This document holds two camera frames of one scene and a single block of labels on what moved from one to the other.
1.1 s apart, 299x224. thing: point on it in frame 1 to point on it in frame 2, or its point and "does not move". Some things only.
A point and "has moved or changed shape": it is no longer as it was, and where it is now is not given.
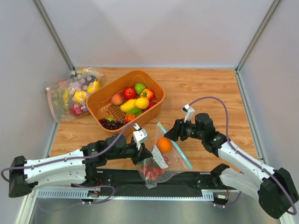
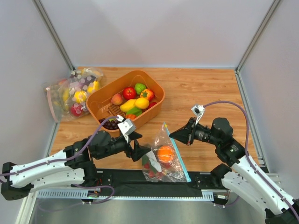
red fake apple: (129, 93) does not move
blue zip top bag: (166, 162) has moved or changed shape
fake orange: (164, 144) to (165, 154)
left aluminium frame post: (54, 32) does not move
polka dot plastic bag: (83, 81) does not move
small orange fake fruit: (129, 117) does not move
